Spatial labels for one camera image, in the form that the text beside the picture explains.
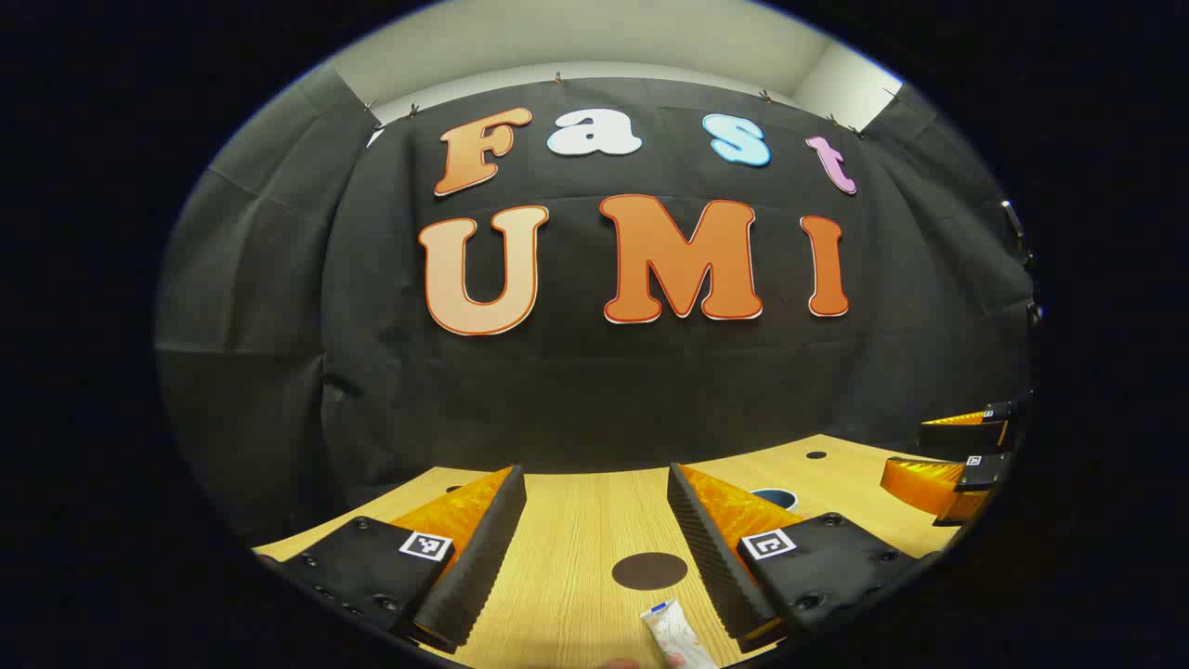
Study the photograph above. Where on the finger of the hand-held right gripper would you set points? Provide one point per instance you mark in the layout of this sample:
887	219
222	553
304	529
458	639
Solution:
966	435
929	478

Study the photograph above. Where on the black backdrop cloth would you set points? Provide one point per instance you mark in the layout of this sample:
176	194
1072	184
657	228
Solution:
576	390

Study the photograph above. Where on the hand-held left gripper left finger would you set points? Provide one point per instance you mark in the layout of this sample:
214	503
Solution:
478	557

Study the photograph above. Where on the white toothpaste tube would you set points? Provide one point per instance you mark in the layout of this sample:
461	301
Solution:
676	634

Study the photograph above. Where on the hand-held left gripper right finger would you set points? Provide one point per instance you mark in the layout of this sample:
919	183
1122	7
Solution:
711	557

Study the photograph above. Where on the wooden desktop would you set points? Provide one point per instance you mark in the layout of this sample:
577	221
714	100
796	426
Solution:
576	520

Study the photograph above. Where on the dark brown round coaster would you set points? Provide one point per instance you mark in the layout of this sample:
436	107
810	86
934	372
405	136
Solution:
650	570

